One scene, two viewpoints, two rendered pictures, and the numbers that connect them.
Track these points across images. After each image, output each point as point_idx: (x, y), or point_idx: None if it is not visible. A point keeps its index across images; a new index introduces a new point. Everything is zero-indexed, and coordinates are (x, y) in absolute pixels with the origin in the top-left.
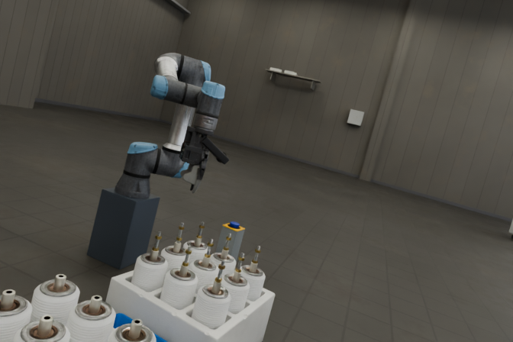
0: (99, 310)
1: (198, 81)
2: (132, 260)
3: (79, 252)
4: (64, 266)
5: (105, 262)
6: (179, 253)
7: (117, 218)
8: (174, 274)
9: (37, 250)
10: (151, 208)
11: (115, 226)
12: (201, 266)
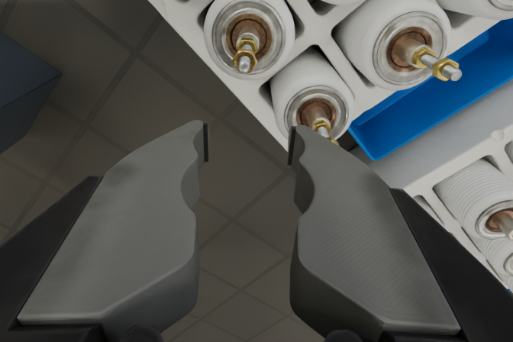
0: (504, 213)
1: None
2: (14, 47)
3: (19, 146)
4: (91, 165)
5: (44, 102)
6: (268, 30)
7: None
8: (410, 75)
9: (53, 203)
10: None
11: None
12: None
